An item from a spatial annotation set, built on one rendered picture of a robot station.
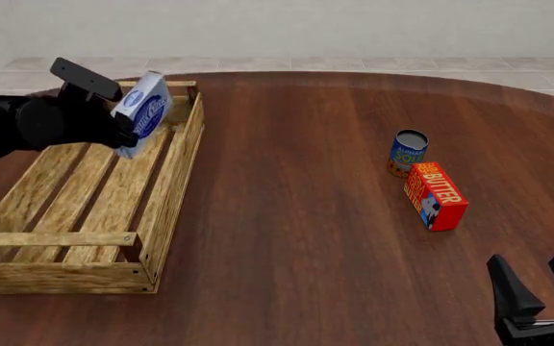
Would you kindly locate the white blue cream cheese box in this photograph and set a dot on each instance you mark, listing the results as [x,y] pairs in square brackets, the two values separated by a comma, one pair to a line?
[147,104]

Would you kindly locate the flat black plate on stalk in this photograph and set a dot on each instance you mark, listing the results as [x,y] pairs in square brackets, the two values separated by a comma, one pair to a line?
[84,78]

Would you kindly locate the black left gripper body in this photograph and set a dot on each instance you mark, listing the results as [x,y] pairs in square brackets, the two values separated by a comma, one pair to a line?
[82,120]

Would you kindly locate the red butter box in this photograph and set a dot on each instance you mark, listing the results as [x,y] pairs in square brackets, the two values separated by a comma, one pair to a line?
[438,198]

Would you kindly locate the wooden slat tray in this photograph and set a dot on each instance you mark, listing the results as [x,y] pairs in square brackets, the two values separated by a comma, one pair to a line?
[113,202]

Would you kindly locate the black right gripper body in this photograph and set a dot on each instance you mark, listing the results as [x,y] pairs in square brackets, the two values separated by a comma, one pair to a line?
[541,331]

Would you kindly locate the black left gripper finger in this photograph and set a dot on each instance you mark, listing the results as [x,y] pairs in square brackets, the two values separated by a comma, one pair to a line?
[124,135]

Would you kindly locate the blue alphabet soup can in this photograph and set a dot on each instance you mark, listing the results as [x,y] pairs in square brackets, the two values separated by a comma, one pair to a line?
[407,155]

